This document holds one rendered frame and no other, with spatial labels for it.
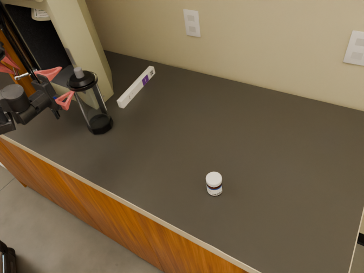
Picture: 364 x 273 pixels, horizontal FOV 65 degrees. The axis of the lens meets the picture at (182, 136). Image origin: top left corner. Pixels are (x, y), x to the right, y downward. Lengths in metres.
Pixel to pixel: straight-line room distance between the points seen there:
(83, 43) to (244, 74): 0.67
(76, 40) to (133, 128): 0.39
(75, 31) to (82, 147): 0.43
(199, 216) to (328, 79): 0.70
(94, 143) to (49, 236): 1.16
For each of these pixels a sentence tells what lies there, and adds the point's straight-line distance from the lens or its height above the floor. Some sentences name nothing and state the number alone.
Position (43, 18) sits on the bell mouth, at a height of 1.33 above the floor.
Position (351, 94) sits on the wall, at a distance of 1.23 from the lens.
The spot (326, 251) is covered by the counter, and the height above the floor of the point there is 0.94.
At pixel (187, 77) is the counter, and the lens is 1.36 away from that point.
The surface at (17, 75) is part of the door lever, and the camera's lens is 1.20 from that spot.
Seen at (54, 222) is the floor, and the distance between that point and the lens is 2.25.
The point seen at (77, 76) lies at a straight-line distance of 1.08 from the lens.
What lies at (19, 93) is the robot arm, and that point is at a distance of 0.92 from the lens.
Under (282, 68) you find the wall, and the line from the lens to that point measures 1.23.
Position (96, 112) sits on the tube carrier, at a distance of 1.12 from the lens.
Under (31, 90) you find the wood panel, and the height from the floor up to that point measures 0.98.
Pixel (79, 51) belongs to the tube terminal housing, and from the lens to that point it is 1.20.
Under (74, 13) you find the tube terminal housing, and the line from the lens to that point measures 1.17.
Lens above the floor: 1.72
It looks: 46 degrees down
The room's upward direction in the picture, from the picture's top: 11 degrees counter-clockwise
